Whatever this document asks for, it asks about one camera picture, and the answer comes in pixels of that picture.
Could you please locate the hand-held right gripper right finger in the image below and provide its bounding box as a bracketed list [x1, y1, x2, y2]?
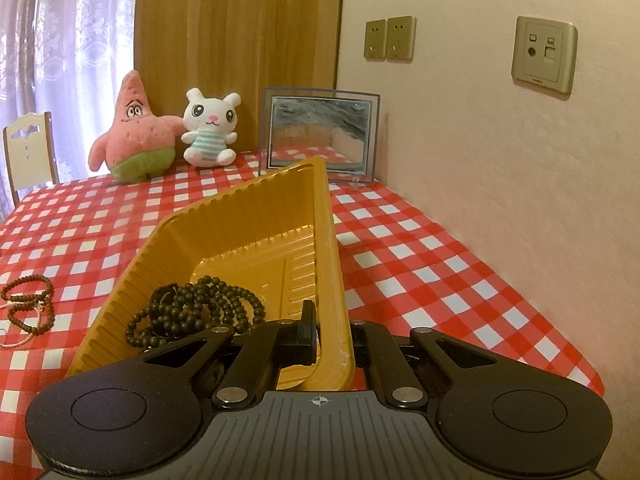
[349, 320, 502, 410]

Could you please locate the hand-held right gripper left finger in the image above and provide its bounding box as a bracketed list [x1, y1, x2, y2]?
[142, 300, 321, 409]

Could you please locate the dark bead necklace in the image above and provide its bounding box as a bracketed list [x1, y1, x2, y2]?
[125, 275, 268, 352]

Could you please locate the yellow plastic tray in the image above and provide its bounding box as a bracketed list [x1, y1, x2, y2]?
[66, 156, 357, 393]

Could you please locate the red checkered tablecloth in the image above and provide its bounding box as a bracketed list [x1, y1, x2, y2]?
[0, 147, 606, 461]

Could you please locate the white bunny plush toy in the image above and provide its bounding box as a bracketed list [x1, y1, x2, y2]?
[180, 87, 243, 168]

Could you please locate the pink starfish plush toy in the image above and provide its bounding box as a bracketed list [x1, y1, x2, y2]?
[89, 70, 185, 184]

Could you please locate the white wooden chair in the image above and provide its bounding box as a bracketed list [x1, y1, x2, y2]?
[2, 111, 60, 206]

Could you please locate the white lace curtain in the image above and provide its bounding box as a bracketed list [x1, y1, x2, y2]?
[0, 0, 141, 221]

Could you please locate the glass picture frame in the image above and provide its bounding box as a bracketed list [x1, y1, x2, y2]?
[260, 86, 382, 184]

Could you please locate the light brown bead necklace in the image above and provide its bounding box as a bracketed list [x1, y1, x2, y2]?
[0, 274, 55, 337]

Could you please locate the white pearl necklace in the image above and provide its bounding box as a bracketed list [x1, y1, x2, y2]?
[0, 300, 40, 351]

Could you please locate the beige wall socket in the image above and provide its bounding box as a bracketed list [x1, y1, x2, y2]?
[386, 16, 417, 62]
[364, 19, 388, 61]

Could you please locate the wooden wall panel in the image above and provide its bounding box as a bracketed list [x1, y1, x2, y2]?
[134, 0, 346, 153]

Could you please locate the beige network wall plate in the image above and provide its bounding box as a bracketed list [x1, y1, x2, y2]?
[510, 16, 578, 95]

